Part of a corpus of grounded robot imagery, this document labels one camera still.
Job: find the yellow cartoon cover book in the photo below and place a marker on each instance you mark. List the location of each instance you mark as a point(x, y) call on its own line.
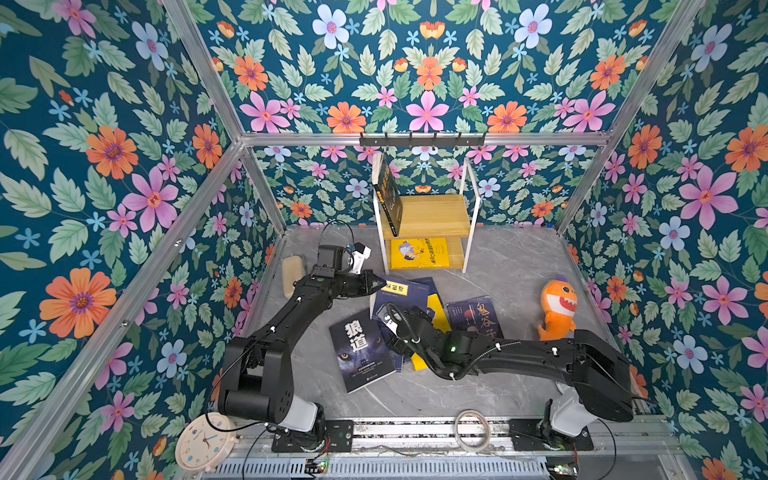
point(436, 312)

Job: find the black wolf cover book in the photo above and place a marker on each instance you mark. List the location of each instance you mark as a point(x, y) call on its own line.
point(360, 351)

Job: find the black hook rail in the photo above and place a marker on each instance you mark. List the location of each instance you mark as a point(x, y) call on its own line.
point(409, 140)

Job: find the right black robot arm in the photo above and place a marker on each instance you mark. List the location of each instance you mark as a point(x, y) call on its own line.
point(597, 376)

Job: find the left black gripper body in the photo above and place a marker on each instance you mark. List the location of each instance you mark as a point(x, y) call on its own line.
point(351, 284)

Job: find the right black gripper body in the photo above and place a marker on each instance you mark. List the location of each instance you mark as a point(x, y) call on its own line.
point(394, 341)

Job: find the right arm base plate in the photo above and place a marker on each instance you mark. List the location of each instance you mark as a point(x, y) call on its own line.
point(530, 434)

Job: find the yellow book on lower shelf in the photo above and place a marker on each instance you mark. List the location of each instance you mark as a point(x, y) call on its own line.
point(419, 253)

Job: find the orange shark plush toy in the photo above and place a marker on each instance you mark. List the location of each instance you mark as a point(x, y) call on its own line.
point(559, 302)

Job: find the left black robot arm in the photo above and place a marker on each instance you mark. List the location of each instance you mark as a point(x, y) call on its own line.
point(257, 383)

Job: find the navy book underneath pile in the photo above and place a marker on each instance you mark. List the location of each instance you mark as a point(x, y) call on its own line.
point(397, 361)

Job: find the beige round wall clock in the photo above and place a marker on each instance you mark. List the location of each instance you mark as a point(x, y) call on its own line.
point(205, 443)

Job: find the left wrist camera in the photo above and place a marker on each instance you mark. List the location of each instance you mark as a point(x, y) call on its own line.
point(359, 254)

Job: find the navy book yellow label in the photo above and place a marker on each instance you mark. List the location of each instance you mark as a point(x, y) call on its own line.
point(402, 293)

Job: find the dark book leaning on shelf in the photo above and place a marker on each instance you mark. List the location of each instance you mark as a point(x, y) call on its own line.
point(388, 195)

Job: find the clear tape roll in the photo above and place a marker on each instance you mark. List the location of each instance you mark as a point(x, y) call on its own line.
point(471, 431)

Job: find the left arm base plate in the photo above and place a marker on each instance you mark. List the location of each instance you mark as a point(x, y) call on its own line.
point(326, 436)

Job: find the dark old man cover book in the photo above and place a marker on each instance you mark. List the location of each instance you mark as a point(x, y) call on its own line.
point(475, 315)

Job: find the beige glasses case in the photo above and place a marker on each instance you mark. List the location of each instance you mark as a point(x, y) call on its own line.
point(293, 270)

